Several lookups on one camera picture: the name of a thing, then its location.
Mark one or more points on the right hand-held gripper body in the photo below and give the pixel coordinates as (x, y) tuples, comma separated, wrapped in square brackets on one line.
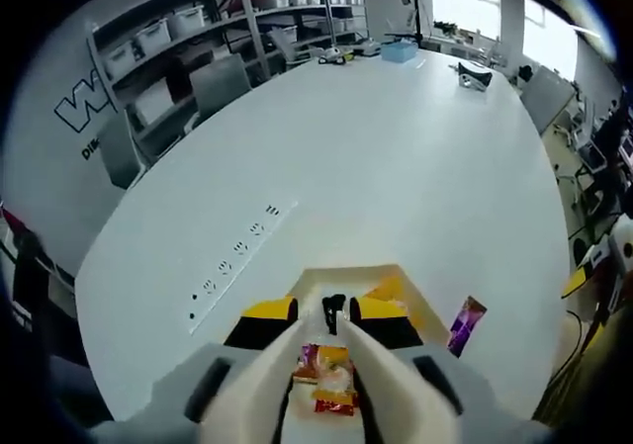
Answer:
[(615, 241)]

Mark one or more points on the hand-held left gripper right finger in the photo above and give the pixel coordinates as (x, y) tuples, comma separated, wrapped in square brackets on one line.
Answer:
[(465, 394)]

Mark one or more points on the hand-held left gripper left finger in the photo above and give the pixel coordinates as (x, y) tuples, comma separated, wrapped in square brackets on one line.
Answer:
[(168, 394)]

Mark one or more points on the long purple snack bar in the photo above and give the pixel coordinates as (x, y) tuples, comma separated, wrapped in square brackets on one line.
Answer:
[(465, 325)]

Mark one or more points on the white food tongs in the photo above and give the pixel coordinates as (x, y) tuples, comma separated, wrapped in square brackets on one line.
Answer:
[(247, 389)]

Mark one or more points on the cream hexagonal food container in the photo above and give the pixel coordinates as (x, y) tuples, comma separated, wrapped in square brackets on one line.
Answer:
[(425, 310)]

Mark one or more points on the yellow cake packet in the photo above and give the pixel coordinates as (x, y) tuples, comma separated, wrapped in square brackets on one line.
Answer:
[(336, 370), (388, 293)]

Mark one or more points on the red chocolate bar packet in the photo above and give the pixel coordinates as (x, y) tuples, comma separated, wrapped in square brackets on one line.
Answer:
[(336, 407)]

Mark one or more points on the black snack packet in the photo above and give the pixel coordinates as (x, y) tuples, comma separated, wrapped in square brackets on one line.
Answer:
[(332, 310)]

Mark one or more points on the white office chair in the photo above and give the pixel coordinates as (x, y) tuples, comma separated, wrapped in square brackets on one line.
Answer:
[(588, 137)]

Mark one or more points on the table power outlet strip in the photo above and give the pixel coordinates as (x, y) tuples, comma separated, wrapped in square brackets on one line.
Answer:
[(237, 261)]

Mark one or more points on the grey chair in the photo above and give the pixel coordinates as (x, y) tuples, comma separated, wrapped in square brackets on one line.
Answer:
[(220, 83), (121, 152), (546, 100)]

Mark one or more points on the white curved device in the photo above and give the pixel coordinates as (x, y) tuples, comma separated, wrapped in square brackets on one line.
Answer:
[(474, 75)]

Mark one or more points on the potted plant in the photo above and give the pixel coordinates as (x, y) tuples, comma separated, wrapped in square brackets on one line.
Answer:
[(445, 26)]

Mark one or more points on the light blue box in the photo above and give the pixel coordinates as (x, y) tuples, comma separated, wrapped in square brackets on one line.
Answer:
[(399, 51)]

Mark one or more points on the black tripod stand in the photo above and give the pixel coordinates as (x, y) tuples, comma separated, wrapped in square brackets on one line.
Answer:
[(418, 4)]

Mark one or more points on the black canister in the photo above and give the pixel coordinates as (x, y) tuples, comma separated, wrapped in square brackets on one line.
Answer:
[(178, 75)]

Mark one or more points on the yellow black small tool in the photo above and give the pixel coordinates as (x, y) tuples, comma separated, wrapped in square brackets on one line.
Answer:
[(336, 56)]

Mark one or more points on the group of white storage bins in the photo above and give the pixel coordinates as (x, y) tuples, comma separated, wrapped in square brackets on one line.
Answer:
[(153, 36)]

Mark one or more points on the mesh office chair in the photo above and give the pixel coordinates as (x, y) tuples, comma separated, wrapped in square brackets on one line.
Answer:
[(289, 43)]

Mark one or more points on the grey metal shelf rack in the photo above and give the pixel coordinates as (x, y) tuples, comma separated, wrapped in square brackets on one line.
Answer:
[(222, 19)]

